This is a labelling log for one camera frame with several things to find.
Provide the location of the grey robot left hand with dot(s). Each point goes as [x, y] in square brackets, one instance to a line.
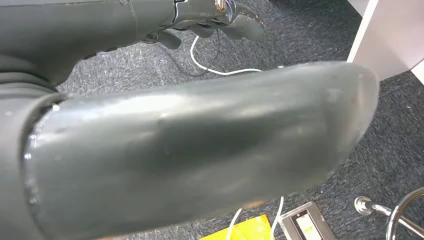
[198, 149]

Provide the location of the yellow floor mat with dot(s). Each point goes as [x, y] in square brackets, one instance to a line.
[248, 230]

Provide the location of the floor socket with yellow label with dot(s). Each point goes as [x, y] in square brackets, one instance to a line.
[308, 225]

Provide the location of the chrome stool base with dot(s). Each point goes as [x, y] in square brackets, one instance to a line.
[364, 205]

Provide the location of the pale desk leg panel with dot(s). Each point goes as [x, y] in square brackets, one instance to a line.
[391, 33]

